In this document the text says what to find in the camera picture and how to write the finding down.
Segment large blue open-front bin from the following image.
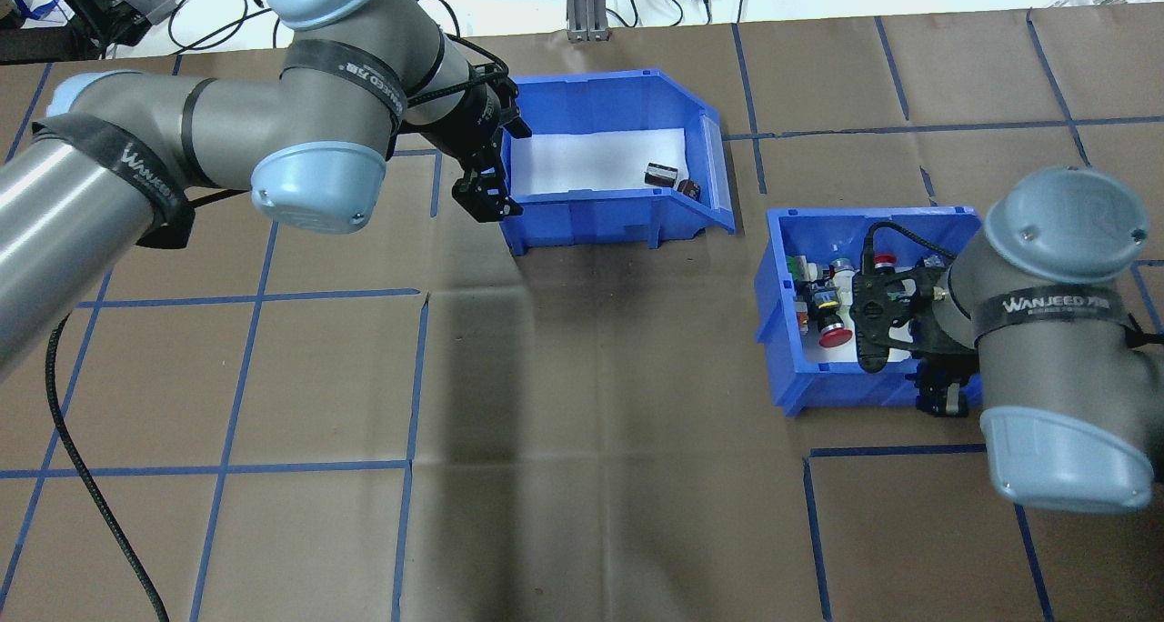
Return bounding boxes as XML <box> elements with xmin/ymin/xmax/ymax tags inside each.
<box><xmin>496</xmin><ymin>67</ymin><xmax>738</xmax><ymax>257</ymax></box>

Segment small blue storage bin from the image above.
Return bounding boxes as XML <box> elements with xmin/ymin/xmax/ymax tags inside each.
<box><xmin>753</xmin><ymin>206</ymin><xmax>985</xmax><ymax>419</ymax></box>

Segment red mushroom push button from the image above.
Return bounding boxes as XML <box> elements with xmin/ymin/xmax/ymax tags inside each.
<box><xmin>811</xmin><ymin>287</ymin><xmax>855</xmax><ymax>349</ymax></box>

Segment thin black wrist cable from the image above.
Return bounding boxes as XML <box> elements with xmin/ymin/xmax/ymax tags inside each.
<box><xmin>400</xmin><ymin>35</ymin><xmax>512</xmax><ymax>114</ymax></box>

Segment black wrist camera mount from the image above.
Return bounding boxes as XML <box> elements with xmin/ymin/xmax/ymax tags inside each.
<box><xmin>850</xmin><ymin>260</ymin><xmax>956</xmax><ymax>375</ymax></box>
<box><xmin>500</xmin><ymin>75</ymin><xmax>534</xmax><ymax>141</ymax></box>

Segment black Wanjeed velcro strap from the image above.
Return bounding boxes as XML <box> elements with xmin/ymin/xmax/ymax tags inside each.
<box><xmin>282</xmin><ymin>38</ymin><xmax>410</xmax><ymax>155</ymax></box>
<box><xmin>32</xmin><ymin>113</ymin><xmax>196</xmax><ymax>250</ymax></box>
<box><xmin>968</xmin><ymin>281</ymin><xmax>1130</xmax><ymax>346</ymax></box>

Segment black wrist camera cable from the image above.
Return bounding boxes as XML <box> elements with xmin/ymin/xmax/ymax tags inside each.
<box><xmin>862</xmin><ymin>220</ymin><xmax>958</xmax><ymax>273</ymax></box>

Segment aluminium profile post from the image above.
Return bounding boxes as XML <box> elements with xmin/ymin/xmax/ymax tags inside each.
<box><xmin>564</xmin><ymin>0</ymin><xmax>612</xmax><ymax>43</ymax></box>

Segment thin black desk cable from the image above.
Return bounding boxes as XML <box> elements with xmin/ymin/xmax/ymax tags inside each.
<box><xmin>168</xmin><ymin>0</ymin><xmax>285</xmax><ymax>52</ymax></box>

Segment thick black braided cable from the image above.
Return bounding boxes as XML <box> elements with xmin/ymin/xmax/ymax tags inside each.
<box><xmin>45</xmin><ymin>317</ymin><xmax>174</xmax><ymax>622</ymax></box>

